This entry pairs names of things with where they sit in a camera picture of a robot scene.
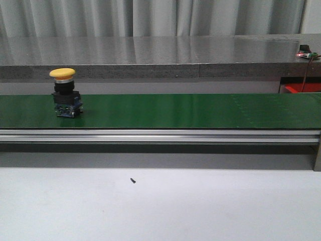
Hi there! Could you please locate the grey pleated curtain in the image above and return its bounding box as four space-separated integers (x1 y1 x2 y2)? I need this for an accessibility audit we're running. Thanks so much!
1 1 306 37

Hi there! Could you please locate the aluminium conveyor frame rail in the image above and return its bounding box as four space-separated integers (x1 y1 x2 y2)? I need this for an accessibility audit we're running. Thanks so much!
1 129 320 171

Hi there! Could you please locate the small green circuit board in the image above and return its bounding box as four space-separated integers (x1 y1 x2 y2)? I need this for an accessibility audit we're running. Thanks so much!
296 51 320 59

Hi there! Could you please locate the grey stone counter shelf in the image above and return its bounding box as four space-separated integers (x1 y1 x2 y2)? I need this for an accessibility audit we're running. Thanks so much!
1 34 320 80

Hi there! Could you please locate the green conveyor belt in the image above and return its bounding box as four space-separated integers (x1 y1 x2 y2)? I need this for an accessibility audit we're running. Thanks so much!
1 93 320 129

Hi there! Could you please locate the black sensor module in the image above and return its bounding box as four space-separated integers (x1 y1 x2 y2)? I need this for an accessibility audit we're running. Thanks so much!
299 44 310 53

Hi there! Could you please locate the red plastic tray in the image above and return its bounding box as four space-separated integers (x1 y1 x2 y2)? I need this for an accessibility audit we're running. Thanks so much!
284 83 321 93

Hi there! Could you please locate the red and black wire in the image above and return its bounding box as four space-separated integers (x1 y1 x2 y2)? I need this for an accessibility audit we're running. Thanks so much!
301 56 314 93

